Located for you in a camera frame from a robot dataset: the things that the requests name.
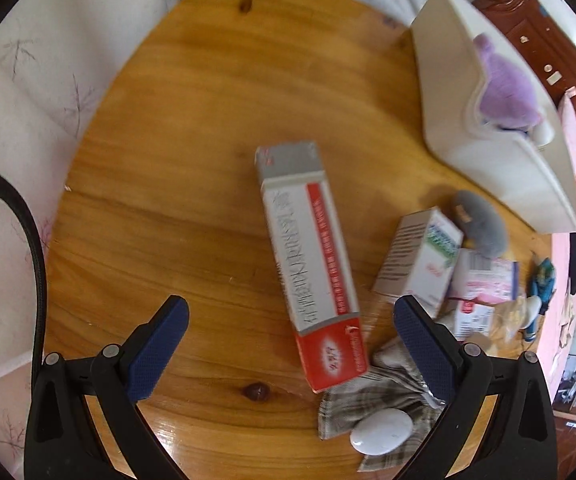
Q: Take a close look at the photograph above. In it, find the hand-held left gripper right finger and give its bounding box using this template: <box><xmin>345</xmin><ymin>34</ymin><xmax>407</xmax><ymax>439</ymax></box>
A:
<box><xmin>393</xmin><ymin>295</ymin><xmax>559</xmax><ymax>480</ymax></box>

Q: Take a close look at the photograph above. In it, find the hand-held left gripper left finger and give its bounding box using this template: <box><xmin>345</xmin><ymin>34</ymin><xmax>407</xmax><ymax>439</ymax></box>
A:
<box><xmin>24</xmin><ymin>295</ymin><xmax>190</xmax><ymax>480</ymax></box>

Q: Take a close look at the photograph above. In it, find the small red white packet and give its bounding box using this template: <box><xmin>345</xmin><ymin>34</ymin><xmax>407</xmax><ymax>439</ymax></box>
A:
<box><xmin>453</xmin><ymin>300</ymin><xmax>496</xmax><ymax>341</ymax></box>

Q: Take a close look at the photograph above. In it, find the blue drawstring pouch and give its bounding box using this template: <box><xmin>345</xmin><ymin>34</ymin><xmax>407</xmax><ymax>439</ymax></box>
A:
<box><xmin>528</xmin><ymin>257</ymin><xmax>556</xmax><ymax>316</ymax></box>

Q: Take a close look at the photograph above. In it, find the plaid fabric bow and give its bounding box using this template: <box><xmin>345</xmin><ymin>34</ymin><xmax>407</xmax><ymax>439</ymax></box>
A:
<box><xmin>318</xmin><ymin>337</ymin><xmax>449</xmax><ymax>473</ymax></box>

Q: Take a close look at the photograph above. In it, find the clear sticker pack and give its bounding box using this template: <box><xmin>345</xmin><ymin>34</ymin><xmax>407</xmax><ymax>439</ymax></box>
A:
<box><xmin>488</xmin><ymin>300</ymin><xmax>531</xmax><ymax>341</ymax></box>

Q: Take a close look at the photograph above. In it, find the green white medicine box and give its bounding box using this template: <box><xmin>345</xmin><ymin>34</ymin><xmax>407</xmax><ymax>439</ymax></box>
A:
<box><xmin>372</xmin><ymin>207</ymin><xmax>465</xmax><ymax>318</ymax></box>

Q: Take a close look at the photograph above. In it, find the white oval case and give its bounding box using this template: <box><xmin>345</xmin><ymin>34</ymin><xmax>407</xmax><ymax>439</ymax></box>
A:
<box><xmin>349</xmin><ymin>407</ymin><xmax>414</xmax><ymax>457</ymax></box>

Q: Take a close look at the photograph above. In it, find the pink wipes pack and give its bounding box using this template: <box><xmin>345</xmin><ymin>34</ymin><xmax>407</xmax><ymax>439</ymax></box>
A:
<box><xmin>448</xmin><ymin>249</ymin><xmax>520</xmax><ymax>306</ymax></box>

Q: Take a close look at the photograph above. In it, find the grey round pouch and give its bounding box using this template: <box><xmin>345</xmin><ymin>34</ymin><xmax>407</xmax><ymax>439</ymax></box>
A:
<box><xmin>450</xmin><ymin>190</ymin><xmax>510</xmax><ymax>259</ymax></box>

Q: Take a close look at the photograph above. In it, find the long red white box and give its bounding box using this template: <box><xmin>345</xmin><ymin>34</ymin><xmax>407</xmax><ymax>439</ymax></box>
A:
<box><xmin>254</xmin><ymin>141</ymin><xmax>371</xmax><ymax>393</ymax></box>

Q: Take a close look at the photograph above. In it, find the purple plush toy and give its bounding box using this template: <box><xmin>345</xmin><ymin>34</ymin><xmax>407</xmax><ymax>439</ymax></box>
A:
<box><xmin>470</xmin><ymin>32</ymin><xmax>558</xmax><ymax>147</ymax></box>

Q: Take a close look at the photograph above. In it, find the white plastic storage bin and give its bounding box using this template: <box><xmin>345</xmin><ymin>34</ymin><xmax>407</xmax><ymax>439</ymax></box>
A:
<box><xmin>410</xmin><ymin>0</ymin><xmax>576</xmax><ymax>235</ymax></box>

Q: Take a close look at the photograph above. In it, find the pink bed blanket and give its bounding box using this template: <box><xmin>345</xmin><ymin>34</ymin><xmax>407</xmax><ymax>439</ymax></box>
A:
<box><xmin>550</xmin><ymin>232</ymin><xmax>576</xmax><ymax>376</ymax></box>

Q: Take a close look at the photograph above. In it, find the pink pillow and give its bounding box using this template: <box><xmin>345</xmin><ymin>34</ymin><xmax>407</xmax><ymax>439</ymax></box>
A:
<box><xmin>557</xmin><ymin>91</ymin><xmax>576</xmax><ymax>171</ymax></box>

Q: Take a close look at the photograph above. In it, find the white curtain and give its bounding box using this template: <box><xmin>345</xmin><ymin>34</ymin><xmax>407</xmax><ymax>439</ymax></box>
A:
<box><xmin>0</xmin><ymin>0</ymin><xmax>179</xmax><ymax>480</ymax></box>

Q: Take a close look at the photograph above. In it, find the brown wooden headboard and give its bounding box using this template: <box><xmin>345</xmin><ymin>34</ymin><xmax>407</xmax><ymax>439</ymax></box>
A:
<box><xmin>473</xmin><ymin>0</ymin><xmax>576</xmax><ymax>156</ymax></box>

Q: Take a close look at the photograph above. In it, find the black cable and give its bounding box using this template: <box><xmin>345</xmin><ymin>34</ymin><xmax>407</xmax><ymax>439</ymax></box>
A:
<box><xmin>0</xmin><ymin>162</ymin><xmax>49</xmax><ymax>361</ymax></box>

